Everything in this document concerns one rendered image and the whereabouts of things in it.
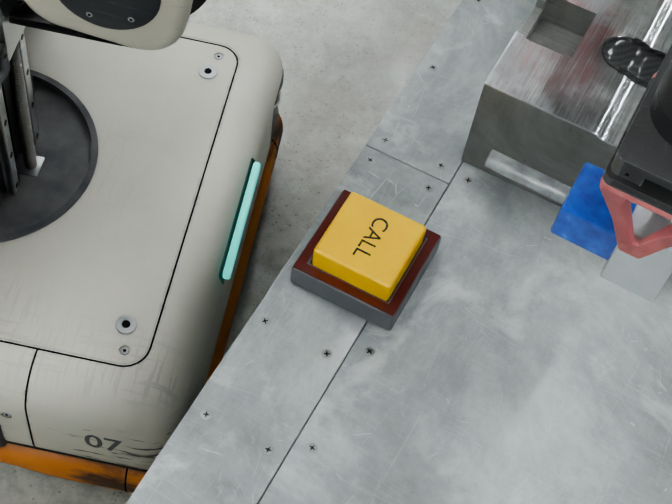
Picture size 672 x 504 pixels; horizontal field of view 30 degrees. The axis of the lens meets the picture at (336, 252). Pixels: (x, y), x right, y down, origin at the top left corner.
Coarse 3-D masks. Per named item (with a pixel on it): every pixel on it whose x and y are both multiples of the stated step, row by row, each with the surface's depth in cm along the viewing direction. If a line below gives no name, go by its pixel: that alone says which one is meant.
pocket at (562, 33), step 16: (544, 0) 95; (560, 0) 94; (544, 16) 96; (560, 16) 96; (576, 16) 95; (592, 16) 94; (528, 32) 94; (544, 32) 96; (560, 32) 96; (576, 32) 96; (560, 48) 95; (576, 48) 95
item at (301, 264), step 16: (336, 208) 90; (432, 240) 89; (304, 256) 87; (304, 272) 87; (320, 272) 87; (416, 272) 88; (336, 288) 86; (352, 288) 86; (400, 288) 87; (384, 304) 86
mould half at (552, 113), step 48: (576, 0) 94; (624, 0) 95; (528, 48) 91; (480, 96) 90; (528, 96) 89; (576, 96) 89; (624, 96) 90; (480, 144) 94; (528, 144) 91; (576, 144) 89
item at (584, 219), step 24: (504, 168) 78; (528, 168) 78; (600, 168) 78; (552, 192) 78; (576, 192) 77; (600, 192) 77; (576, 216) 76; (600, 216) 76; (648, 216) 75; (576, 240) 77; (600, 240) 76; (624, 264) 76; (648, 264) 75; (624, 288) 78; (648, 288) 77
